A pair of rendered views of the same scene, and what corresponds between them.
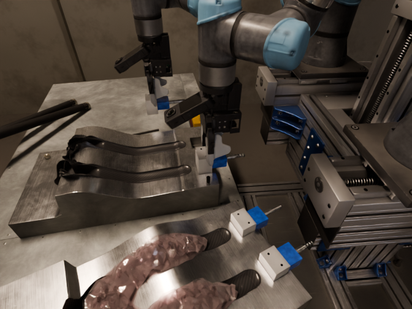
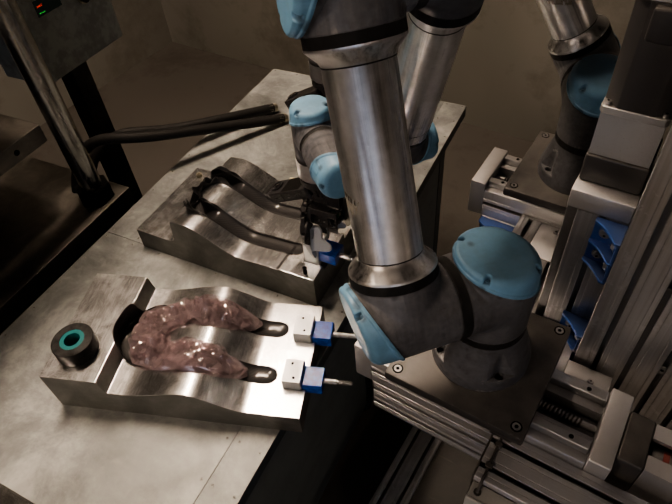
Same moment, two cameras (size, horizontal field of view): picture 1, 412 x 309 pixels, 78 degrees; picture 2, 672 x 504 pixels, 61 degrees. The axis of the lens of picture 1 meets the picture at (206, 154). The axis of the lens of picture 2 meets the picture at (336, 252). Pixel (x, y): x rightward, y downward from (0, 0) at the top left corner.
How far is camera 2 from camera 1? 0.77 m
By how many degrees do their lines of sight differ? 30
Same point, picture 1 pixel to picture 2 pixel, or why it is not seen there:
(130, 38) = not seen: outside the picture
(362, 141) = not seen: hidden behind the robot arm
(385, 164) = not seen: hidden behind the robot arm
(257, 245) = (299, 355)
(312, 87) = (540, 212)
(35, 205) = (162, 222)
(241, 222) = (298, 326)
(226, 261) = (262, 351)
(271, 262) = (288, 370)
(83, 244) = (181, 277)
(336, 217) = (361, 364)
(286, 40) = (318, 173)
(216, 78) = (303, 173)
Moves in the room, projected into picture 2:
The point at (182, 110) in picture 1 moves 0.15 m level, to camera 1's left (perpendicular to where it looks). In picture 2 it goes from (284, 188) to (231, 163)
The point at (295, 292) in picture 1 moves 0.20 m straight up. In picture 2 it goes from (290, 406) to (274, 346)
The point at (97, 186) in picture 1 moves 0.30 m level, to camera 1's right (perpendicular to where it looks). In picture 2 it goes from (205, 228) to (306, 284)
